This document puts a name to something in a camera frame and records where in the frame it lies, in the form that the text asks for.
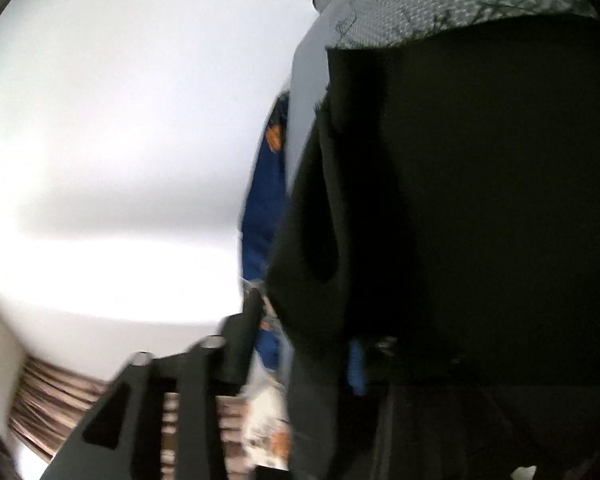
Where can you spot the blue cloth with orange print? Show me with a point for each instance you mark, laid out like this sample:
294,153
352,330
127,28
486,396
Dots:
266,210

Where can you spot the white orange printed cloth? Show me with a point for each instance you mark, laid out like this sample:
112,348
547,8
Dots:
266,425

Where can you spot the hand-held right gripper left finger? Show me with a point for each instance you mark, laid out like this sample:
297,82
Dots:
244,345

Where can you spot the brown striped cloth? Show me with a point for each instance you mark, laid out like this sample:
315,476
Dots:
55,400

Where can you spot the black pants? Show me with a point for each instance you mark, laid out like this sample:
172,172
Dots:
455,200

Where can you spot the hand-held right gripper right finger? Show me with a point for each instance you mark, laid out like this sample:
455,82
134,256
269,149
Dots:
356,367

